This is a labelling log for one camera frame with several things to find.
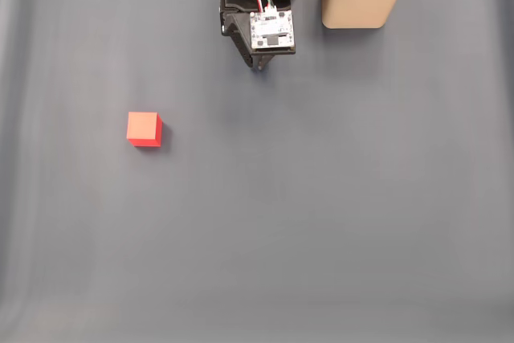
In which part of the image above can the grey table mat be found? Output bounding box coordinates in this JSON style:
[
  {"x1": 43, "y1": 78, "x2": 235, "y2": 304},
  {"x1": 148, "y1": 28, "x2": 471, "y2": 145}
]
[{"x1": 0, "y1": 0, "x2": 514, "y2": 343}]

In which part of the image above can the white camera circuit board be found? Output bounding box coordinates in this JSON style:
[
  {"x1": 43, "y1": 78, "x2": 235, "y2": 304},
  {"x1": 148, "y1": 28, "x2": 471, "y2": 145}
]
[{"x1": 249, "y1": 9, "x2": 297, "y2": 55}]

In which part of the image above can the red cube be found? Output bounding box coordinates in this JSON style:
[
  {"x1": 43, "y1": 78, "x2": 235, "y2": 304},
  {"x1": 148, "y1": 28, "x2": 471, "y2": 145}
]
[{"x1": 125, "y1": 111, "x2": 165, "y2": 148}]

